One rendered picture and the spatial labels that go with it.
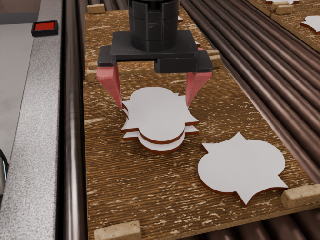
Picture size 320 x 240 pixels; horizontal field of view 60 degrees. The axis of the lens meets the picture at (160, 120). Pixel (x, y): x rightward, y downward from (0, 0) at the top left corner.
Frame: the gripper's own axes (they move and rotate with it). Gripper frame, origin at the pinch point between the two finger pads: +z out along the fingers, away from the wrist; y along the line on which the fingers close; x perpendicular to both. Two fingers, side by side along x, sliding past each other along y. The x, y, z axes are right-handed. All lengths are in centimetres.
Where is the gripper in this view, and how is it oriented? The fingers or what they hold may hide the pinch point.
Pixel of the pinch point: (154, 100)
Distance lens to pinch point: 40.1
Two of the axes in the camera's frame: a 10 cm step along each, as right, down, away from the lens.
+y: -10.0, 0.4, -0.6
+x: 0.7, 6.5, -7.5
